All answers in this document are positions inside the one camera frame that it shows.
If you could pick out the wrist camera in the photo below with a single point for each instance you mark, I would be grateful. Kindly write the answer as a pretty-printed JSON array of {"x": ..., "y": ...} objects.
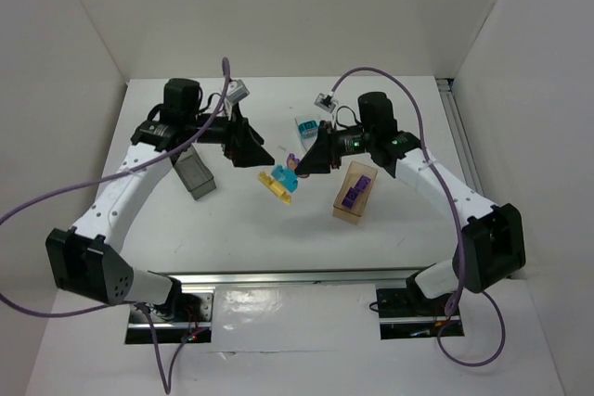
[
  {"x": 236, "y": 91},
  {"x": 327, "y": 103}
]

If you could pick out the purple curved lego piece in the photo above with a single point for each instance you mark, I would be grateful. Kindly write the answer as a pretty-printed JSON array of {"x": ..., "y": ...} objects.
[{"x": 350, "y": 198}]

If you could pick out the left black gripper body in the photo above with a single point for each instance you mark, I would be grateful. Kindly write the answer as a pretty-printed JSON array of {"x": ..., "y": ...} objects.
[{"x": 235, "y": 141}]

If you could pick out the purple lego brick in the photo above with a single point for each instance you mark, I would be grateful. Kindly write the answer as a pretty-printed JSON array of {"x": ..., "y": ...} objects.
[{"x": 362, "y": 184}]

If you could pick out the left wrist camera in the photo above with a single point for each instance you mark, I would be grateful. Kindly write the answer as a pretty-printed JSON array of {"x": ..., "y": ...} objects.
[{"x": 236, "y": 91}]

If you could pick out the aluminium rail right side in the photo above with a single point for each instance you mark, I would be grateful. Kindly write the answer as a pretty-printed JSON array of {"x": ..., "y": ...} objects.
[{"x": 468, "y": 169}]

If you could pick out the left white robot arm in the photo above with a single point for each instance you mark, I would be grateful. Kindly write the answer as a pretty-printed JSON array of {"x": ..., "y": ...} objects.
[{"x": 86, "y": 259}]

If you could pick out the amber translucent container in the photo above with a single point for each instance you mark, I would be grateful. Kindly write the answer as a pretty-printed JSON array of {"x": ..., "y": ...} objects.
[{"x": 355, "y": 170}]

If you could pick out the purple rounded printed lego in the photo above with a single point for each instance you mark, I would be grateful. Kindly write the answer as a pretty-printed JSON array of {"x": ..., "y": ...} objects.
[{"x": 292, "y": 163}]

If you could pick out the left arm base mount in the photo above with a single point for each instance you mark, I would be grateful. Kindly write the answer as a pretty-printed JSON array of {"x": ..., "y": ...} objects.
[{"x": 193, "y": 320}]

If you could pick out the grey translucent container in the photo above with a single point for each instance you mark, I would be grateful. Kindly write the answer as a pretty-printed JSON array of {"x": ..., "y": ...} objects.
[{"x": 197, "y": 179}]

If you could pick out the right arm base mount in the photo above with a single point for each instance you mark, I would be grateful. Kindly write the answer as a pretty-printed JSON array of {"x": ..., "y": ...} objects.
[{"x": 401, "y": 317}]

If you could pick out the aluminium rail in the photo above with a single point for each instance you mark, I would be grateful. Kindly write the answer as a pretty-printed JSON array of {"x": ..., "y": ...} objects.
[
  {"x": 468, "y": 169},
  {"x": 307, "y": 277}
]

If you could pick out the yellow lego pieces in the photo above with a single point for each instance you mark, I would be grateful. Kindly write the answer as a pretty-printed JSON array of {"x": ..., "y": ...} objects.
[{"x": 275, "y": 187}]

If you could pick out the small teal lego brick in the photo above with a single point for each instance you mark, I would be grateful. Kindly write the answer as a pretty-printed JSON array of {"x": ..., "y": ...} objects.
[{"x": 286, "y": 177}]

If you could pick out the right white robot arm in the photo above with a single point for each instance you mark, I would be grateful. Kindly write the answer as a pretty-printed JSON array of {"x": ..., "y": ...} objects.
[{"x": 435, "y": 183}]

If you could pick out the aluminium rail front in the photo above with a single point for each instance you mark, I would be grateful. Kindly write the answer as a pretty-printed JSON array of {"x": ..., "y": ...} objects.
[{"x": 307, "y": 277}]

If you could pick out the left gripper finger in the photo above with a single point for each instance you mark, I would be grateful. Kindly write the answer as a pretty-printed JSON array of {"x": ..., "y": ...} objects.
[
  {"x": 250, "y": 156},
  {"x": 244, "y": 133}
]

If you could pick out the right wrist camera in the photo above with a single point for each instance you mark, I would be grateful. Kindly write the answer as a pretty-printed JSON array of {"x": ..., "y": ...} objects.
[{"x": 327, "y": 103}]

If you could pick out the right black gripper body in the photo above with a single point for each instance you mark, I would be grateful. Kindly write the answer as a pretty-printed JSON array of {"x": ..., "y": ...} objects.
[{"x": 329, "y": 150}]

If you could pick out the clear plastic container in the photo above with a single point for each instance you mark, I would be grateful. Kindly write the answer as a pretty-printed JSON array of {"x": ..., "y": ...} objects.
[{"x": 306, "y": 144}]

